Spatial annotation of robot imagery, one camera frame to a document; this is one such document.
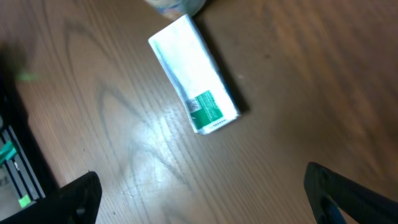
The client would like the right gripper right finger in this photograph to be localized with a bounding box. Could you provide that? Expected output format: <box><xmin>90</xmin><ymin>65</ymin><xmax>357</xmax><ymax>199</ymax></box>
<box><xmin>304</xmin><ymin>162</ymin><xmax>397</xmax><ymax>224</ymax></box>

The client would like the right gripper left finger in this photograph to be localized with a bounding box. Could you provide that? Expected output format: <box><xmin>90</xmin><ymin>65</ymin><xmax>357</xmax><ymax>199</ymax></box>
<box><xmin>1</xmin><ymin>171</ymin><xmax>102</xmax><ymax>224</ymax></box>

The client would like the white green medicine box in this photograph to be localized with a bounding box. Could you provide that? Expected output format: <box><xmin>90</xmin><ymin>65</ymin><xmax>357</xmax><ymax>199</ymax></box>
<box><xmin>148</xmin><ymin>14</ymin><xmax>240</xmax><ymax>135</ymax></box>

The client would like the green lid jar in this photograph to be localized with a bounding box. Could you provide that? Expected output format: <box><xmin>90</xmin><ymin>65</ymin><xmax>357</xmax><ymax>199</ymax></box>
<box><xmin>144</xmin><ymin>0</ymin><xmax>206</xmax><ymax>20</ymax></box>

